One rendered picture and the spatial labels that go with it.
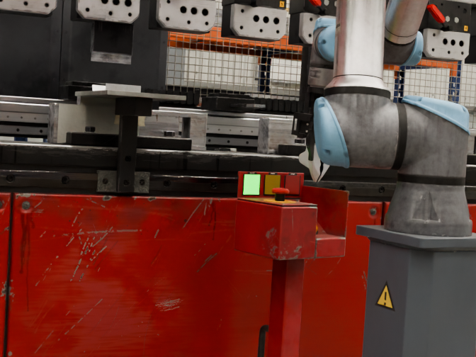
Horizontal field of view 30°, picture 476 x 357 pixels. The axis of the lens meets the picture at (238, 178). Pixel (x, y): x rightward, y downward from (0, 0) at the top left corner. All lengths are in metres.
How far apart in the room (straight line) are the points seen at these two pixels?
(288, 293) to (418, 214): 0.57
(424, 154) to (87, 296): 0.90
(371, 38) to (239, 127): 1.08
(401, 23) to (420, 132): 0.38
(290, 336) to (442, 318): 0.58
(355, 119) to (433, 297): 0.32
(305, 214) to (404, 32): 0.44
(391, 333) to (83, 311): 0.80
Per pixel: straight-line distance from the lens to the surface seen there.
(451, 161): 1.53
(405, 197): 1.54
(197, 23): 2.24
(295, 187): 2.11
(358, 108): 1.50
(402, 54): 1.92
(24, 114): 2.37
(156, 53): 2.78
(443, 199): 1.53
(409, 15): 1.83
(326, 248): 1.99
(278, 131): 2.34
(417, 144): 1.52
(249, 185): 2.02
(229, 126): 2.56
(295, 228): 1.92
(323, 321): 2.34
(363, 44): 1.54
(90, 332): 2.09
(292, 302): 2.02
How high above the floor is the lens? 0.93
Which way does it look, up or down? 3 degrees down
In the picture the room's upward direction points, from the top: 3 degrees clockwise
